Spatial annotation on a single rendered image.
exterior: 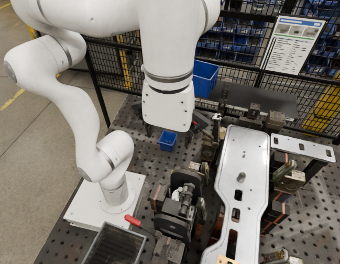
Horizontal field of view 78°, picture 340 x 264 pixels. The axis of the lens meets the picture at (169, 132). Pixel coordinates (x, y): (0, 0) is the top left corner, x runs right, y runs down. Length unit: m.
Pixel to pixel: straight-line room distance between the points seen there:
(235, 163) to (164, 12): 0.83
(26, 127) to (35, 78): 2.39
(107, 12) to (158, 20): 0.14
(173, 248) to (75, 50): 0.67
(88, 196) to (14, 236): 1.16
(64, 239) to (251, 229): 0.87
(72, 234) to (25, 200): 1.18
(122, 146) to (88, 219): 0.47
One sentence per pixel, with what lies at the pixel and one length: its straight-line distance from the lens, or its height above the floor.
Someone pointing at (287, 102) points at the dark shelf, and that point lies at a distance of 1.40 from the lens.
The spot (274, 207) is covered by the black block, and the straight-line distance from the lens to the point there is 0.99.
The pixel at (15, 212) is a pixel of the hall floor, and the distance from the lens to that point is 2.36.
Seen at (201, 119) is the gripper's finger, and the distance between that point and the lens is 0.41.
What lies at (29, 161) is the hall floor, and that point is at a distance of 2.63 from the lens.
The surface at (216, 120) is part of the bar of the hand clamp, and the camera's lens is 0.88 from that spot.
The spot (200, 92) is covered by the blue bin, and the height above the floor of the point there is 1.06.
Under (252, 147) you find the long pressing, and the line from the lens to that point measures 1.11.
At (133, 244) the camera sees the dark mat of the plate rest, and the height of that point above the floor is 1.16.
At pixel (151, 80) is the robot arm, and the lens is 0.35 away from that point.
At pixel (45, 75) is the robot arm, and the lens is 0.66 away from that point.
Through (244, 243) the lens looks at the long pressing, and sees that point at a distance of 0.88.
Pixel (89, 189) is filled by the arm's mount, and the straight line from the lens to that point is 1.21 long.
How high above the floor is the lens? 1.82
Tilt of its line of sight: 48 degrees down
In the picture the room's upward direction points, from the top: straight up
